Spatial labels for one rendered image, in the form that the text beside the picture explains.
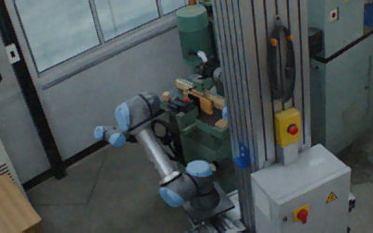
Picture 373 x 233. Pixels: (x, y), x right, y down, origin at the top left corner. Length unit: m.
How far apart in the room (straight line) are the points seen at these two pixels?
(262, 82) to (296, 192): 0.43
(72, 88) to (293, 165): 2.46
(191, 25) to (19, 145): 1.91
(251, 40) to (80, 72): 2.53
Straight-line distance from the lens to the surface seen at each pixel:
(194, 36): 2.73
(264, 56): 1.71
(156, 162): 2.24
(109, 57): 4.12
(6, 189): 3.47
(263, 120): 1.85
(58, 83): 3.97
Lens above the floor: 2.51
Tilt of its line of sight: 33 degrees down
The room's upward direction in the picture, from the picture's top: 11 degrees counter-clockwise
